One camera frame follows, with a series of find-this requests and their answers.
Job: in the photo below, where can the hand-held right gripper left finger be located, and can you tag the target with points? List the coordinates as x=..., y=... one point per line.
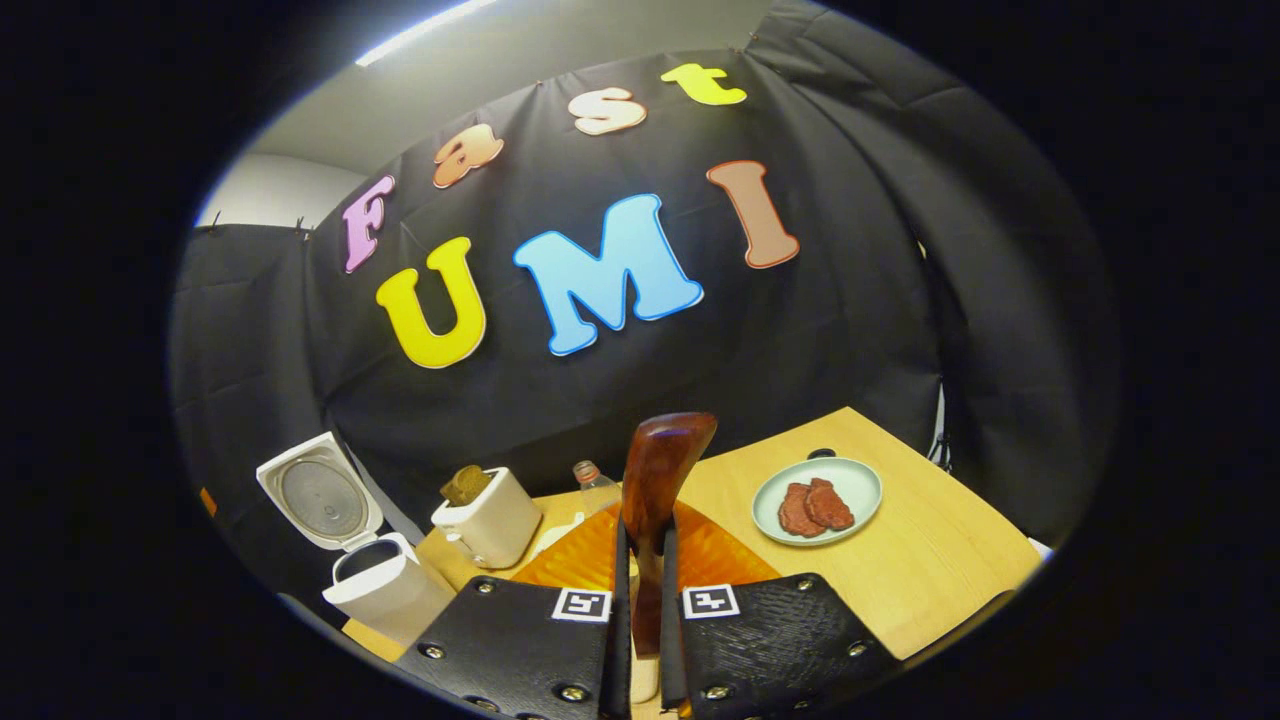
x=520, y=640

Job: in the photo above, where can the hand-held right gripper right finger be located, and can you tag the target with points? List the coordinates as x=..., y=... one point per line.
x=780, y=640

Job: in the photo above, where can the white rice cooker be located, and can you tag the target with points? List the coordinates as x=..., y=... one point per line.
x=390, y=595

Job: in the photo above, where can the brown wooden spoon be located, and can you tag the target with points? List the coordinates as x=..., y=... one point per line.
x=655, y=470

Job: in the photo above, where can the white toaster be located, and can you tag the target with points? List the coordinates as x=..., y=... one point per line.
x=495, y=525

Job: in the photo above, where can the red meat slice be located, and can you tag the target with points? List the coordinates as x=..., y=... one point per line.
x=830, y=505
x=795, y=510

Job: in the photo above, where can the brown bread slice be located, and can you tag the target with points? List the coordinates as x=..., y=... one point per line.
x=466, y=485

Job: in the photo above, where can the clear plastic bottle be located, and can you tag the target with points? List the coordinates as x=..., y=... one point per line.
x=595, y=490

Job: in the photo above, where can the pale green plate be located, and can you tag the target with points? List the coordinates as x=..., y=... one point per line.
x=860, y=485

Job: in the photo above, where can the black backdrop cloth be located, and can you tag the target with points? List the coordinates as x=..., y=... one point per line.
x=850, y=300

